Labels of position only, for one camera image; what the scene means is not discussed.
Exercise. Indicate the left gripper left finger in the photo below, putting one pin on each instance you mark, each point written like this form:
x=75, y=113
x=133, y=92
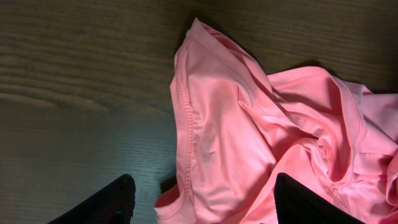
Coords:
x=113, y=204

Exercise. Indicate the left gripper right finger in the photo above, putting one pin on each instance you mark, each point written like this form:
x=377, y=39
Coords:
x=297, y=204

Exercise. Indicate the pink printed t-shirt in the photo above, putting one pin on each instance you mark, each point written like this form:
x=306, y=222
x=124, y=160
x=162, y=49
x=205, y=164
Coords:
x=238, y=128

